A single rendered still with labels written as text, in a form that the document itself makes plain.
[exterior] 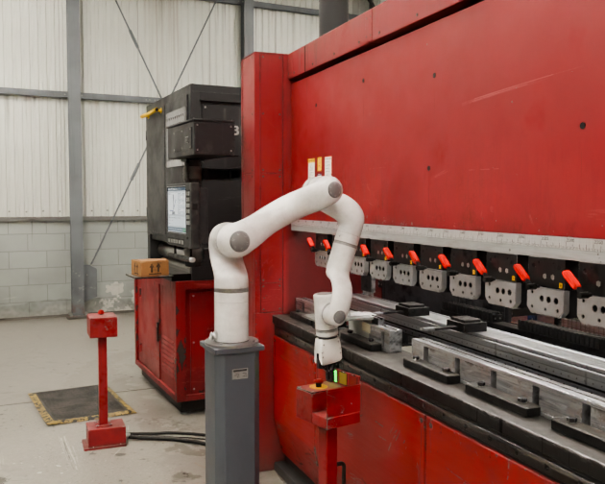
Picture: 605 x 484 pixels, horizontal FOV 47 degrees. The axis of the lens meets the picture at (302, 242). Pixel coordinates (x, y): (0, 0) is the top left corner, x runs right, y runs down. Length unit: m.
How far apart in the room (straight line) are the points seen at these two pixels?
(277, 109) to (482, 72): 1.72
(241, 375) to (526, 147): 1.19
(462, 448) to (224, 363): 0.82
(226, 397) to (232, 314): 0.28
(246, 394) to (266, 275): 1.46
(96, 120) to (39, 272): 2.09
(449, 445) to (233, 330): 0.81
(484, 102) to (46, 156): 7.68
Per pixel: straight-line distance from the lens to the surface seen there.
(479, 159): 2.35
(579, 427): 2.04
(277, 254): 3.84
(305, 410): 2.74
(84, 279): 9.46
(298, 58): 3.79
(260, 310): 3.85
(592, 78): 2.01
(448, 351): 2.55
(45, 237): 9.51
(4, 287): 9.52
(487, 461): 2.25
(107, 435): 4.56
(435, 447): 2.48
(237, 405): 2.47
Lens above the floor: 1.50
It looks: 3 degrees down
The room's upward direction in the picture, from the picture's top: straight up
